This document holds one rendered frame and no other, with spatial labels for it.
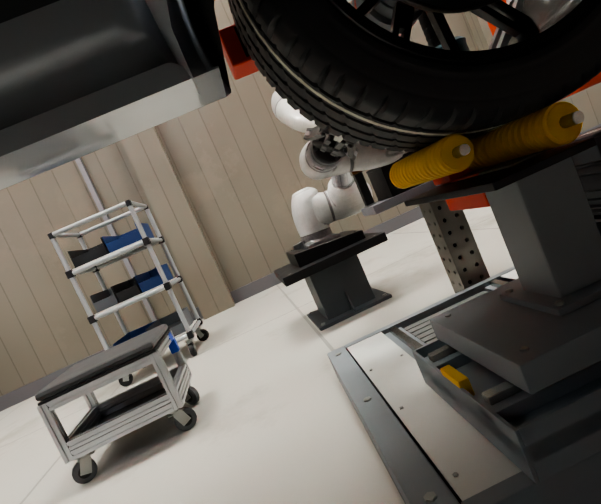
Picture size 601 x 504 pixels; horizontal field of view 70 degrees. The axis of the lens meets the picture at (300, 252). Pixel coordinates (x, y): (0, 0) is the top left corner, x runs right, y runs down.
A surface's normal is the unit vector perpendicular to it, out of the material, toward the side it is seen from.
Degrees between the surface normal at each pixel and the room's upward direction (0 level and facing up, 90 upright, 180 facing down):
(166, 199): 90
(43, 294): 90
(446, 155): 90
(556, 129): 90
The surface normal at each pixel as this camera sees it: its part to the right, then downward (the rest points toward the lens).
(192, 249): 0.14, 0.03
